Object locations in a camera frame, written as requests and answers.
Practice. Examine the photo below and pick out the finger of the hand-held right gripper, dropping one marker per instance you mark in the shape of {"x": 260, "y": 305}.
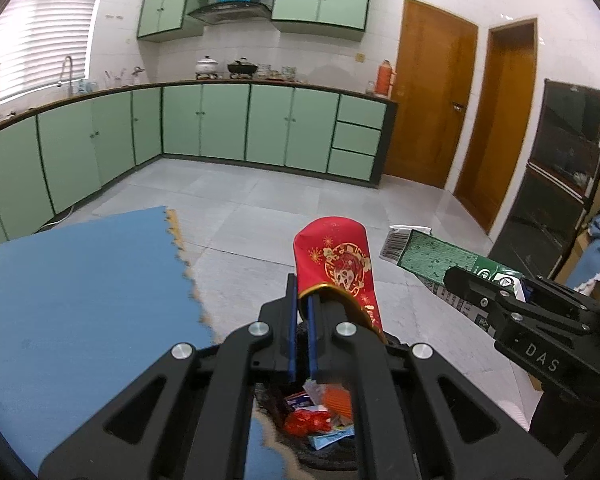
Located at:
{"x": 527, "y": 291}
{"x": 480, "y": 290}

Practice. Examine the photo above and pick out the black wok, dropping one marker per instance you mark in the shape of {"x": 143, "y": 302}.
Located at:
{"x": 242, "y": 67}

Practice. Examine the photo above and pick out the trash bin with black bag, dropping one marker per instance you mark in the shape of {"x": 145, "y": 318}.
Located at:
{"x": 272, "y": 402}

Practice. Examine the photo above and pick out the white window blind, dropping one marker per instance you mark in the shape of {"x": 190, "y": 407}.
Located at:
{"x": 40, "y": 35}

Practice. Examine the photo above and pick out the glass condiment jar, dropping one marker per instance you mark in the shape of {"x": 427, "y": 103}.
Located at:
{"x": 263, "y": 72}

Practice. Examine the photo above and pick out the white cooking pot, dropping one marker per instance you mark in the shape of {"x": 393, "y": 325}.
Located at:
{"x": 206, "y": 66}

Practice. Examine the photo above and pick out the black range hood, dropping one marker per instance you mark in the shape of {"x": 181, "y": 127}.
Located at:
{"x": 230, "y": 12}

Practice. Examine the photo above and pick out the green cabinet drawer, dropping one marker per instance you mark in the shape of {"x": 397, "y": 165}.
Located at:
{"x": 362, "y": 111}
{"x": 357, "y": 139}
{"x": 352, "y": 166}

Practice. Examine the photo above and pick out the green base cabinets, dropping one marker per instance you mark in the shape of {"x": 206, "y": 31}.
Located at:
{"x": 220, "y": 120}

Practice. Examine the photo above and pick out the orange thermos flask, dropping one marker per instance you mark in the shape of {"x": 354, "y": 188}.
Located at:
{"x": 386, "y": 79}

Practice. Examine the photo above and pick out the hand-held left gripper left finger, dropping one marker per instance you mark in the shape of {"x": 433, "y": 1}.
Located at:
{"x": 292, "y": 330}

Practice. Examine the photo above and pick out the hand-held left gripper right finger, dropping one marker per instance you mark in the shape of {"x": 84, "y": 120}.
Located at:
{"x": 314, "y": 340}

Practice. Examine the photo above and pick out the steel kitchen faucet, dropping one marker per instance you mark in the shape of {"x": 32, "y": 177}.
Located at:
{"x": 66, "y": 67}

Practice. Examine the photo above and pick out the red gold printed pouch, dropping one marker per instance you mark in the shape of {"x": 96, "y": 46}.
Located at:
{"x": 340, "y": 255}

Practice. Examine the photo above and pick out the blue cloth with white lace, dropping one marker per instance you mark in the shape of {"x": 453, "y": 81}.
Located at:
{"x": 587, "y": 265}

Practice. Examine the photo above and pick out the wooden door with frame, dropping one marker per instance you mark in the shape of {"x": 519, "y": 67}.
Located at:
{"x": 510, "y": 125}

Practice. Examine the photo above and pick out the utensil holder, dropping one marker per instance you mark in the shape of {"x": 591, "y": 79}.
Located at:
{"x": 115, "y": 80}

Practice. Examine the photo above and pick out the blue scalloped table mat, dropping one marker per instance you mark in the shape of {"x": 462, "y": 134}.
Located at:
{"x": 80, "y": 310}

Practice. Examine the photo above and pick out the blue and white milk carton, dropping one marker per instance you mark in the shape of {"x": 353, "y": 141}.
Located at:
{"x": 325, "y": 440}

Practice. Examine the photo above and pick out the black glass cabinet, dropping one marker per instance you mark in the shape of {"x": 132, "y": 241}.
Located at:
{"x": 545, "y": 195}

